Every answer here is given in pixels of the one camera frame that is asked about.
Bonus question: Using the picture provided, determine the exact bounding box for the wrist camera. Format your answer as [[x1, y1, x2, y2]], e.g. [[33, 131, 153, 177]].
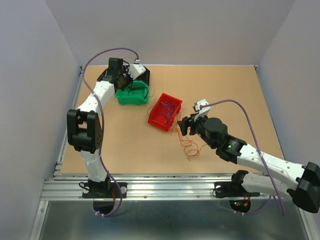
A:
[[128, 63, 146, 80], [193, 98, 211, 121]]

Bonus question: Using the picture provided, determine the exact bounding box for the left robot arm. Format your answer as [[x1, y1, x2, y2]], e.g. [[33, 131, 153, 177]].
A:
[[66, 57, 131, 199]]

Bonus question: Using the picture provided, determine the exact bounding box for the green bin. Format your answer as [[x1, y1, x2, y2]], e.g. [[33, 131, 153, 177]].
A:
[[115, 80, 149, 105]]

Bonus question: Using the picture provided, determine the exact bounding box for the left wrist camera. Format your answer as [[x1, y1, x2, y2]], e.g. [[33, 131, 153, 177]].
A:
[[128, 63, 146, 80]]

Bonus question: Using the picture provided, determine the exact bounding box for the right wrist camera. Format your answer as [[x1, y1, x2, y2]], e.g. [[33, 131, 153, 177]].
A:
[[193, 98, 211, 121]]

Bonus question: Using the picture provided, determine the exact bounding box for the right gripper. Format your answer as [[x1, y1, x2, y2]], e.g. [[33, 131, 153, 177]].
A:
[[177, 111, 216, 150]]

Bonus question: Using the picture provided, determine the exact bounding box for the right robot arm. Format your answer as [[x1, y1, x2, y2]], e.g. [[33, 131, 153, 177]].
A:
[[177, 114, 320, 214]]

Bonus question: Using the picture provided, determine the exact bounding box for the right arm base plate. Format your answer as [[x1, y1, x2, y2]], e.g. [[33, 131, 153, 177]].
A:
[[212, 181, 249, 199]]

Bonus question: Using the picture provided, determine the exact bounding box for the red bin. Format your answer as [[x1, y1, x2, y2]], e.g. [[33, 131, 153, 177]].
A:
[[147, 93, 183, 132]]

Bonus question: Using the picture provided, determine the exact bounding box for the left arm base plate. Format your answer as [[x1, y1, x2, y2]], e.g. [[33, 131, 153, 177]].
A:
[[78, 182, 128, 199]]

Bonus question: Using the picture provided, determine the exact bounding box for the aluminium rail frame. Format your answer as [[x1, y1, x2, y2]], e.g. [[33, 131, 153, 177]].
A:
[[30, 65, 320, 240]]

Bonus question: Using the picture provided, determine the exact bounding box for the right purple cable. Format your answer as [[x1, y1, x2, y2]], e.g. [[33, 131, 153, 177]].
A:
[[199, 99, 286, 217]]

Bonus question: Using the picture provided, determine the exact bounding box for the black bin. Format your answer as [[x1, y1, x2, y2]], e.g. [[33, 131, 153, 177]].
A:
[[99, 64, 152, 87]]

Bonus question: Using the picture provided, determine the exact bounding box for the black cable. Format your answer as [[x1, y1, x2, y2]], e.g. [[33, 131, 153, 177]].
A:
[[124, 79, 151, 100]]

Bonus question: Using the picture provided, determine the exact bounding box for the orange wire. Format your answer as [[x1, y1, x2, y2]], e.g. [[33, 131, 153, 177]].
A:
[[169, 124, 203, 161]]

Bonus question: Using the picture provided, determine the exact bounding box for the blue white twisted wire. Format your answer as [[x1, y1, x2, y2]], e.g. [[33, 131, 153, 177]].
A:
[[158, 100, 177, 118]]

